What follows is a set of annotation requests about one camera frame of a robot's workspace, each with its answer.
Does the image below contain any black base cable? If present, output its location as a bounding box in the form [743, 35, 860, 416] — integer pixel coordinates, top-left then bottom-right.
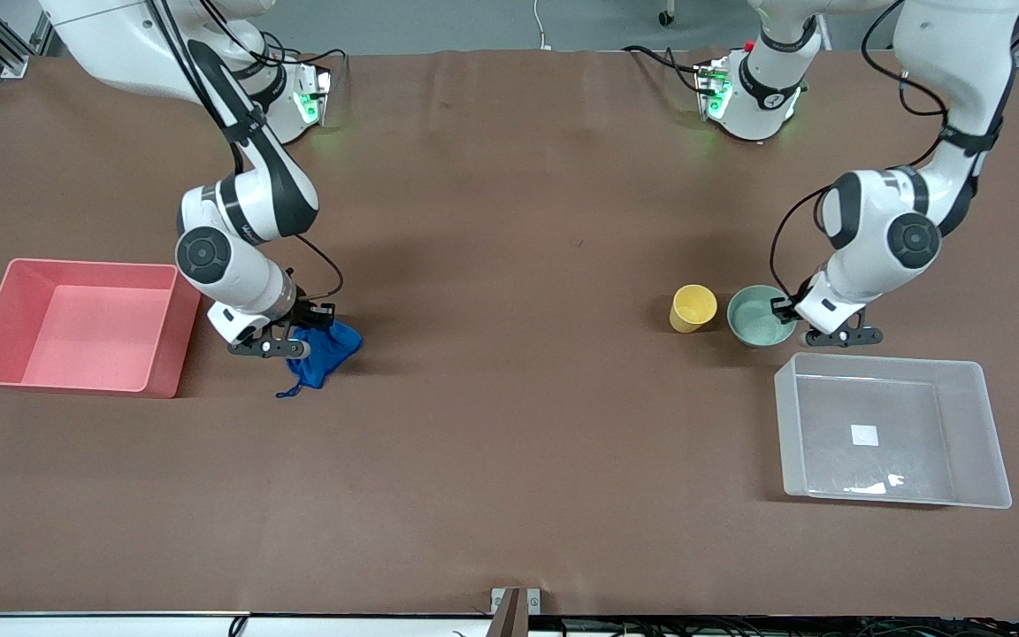
[275, 46, 349, 94]
[622, 44, 707, 95]

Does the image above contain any black right arm wrist cable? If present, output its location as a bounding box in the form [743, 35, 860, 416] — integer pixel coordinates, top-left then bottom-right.
[293, 232, 346, 304]

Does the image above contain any yellow plastic cup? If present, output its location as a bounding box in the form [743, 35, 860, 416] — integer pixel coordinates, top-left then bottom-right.
[670, 284, 719, 334]

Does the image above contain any black left base cable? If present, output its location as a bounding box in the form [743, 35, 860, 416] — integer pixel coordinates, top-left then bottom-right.
[622, 44, 707, 95]

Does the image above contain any mint green bowl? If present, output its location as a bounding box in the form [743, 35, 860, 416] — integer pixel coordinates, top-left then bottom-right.
[727, 285, 799, 349]

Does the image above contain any black arm wrist cable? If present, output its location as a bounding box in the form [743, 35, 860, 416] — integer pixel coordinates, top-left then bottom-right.
[293, 232, 346, 304]
[770, 0, 953, 303]

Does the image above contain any black right base cable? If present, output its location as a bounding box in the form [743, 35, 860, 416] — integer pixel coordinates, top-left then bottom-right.
[275, 46, 349, 94]

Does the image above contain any black left arm wrist cable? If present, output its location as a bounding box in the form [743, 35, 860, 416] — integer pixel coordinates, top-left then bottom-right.
[770, 0, 953, 303]

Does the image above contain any pink plastic bin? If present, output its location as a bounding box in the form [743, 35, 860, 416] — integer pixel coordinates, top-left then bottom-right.
[0, 258, 202, 399]

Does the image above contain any brown table cover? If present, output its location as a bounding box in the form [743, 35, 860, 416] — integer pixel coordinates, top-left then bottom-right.
[0, 49, 1019, 618]

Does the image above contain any blue cloth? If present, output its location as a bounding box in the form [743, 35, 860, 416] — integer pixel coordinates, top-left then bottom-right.
[276, 320, 363, 400]

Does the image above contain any clear plastic bin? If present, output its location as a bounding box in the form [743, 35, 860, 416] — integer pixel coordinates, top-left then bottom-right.
[774, 352, 1013, 510]

